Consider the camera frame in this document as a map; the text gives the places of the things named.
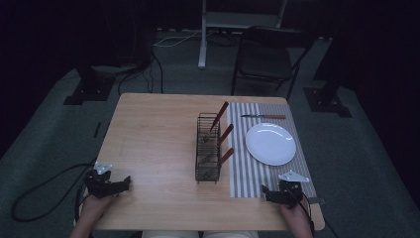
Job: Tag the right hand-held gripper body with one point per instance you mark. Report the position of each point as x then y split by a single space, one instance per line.
288 193

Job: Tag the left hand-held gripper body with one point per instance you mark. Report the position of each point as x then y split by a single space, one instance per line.
99 185

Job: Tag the person's left hand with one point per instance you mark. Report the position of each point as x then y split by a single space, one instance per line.
94 210

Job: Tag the person's right hand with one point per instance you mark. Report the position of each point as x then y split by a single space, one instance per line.
295 219

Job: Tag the grey striped placemat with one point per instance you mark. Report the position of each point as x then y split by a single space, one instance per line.
244 178

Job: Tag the white round plate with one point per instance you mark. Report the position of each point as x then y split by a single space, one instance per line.
270 144

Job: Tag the small black floor strip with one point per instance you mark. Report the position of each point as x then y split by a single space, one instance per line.
97 129

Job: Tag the black stand base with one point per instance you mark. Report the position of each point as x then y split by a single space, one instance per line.
89 89
327 99

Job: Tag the black folding chair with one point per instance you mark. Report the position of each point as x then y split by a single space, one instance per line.
264 59

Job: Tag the white metal stand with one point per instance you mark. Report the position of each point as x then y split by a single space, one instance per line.
231 20

